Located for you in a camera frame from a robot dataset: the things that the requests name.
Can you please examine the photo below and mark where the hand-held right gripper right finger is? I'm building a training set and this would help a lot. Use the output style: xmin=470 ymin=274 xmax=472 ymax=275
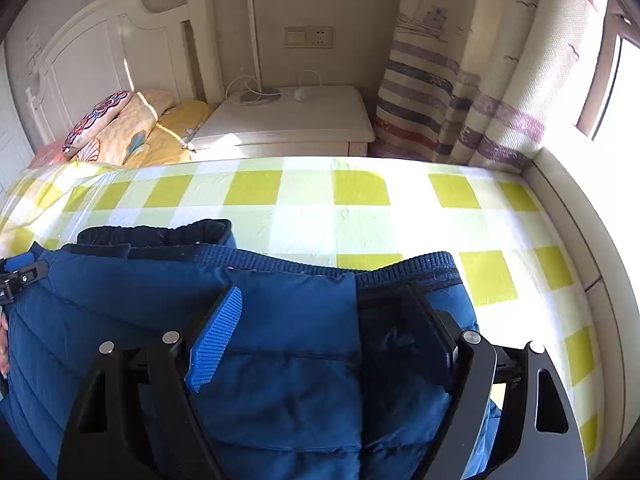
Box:
xmin=399 ymin=284 xmax=589 ymax=480

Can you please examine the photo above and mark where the white desk lamp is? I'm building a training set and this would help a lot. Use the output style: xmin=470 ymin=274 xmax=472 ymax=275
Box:
xmin=239 ymin=0 xmax=282 ymax=104

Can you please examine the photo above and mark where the printed striped curtain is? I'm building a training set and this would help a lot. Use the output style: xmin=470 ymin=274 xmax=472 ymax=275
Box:
xmin=369 ymin=0 xmax=609 ymax=174

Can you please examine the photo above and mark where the white bed headboard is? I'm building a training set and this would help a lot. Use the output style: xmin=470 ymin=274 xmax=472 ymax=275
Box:
xmin=25 ymin=0 xmax=226 ymax=147

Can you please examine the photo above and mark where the beige wall socket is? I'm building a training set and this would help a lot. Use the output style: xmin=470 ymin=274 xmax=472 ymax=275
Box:
xmin=284 ymin=25 xmax=335 ymax=50

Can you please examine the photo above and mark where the person's left hand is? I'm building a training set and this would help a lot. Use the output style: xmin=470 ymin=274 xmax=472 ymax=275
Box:
xmin=0 ymin=310 xmax=11 ymax=377

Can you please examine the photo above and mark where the blue quilted jacket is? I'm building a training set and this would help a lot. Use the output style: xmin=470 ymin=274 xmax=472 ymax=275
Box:
xmin=0 ymin=218 xmax=504 ymax=480

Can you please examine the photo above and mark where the white window sill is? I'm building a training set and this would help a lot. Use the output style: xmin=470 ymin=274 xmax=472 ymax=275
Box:
xmin=524 ymin=144 xmax=640 ymax=466

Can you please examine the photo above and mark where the window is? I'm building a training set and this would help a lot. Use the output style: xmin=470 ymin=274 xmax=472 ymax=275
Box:
xmin=575 ymin=2 xmax=640 ymax=176

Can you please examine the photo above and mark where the yellow floral blanket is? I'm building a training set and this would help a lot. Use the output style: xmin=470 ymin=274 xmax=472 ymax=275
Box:
xmin=90 ymin=89 xmax=212 ymax=169

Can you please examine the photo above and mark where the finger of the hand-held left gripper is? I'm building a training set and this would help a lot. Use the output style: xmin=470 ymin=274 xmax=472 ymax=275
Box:
xmin=0 ymin=252 xmax=50 ymax=307

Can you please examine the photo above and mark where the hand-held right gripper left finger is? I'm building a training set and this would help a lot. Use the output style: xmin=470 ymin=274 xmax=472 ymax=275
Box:
xmin=56 ymin=285 xmax=244 ymax=480

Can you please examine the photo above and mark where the white lamp cable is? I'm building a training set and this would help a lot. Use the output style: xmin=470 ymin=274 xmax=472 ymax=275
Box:
xmin=224 ymin=75 xmax=267 ymax=107

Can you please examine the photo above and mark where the yellow checked bed sheet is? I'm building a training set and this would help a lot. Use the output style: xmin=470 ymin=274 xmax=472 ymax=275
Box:
xmin=0 ymin=156 xmax=601 ymax=472

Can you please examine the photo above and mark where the white nightstand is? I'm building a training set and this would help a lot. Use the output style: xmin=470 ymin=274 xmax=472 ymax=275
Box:
xmin=187 ymin=85 xmax=376 ymax=162

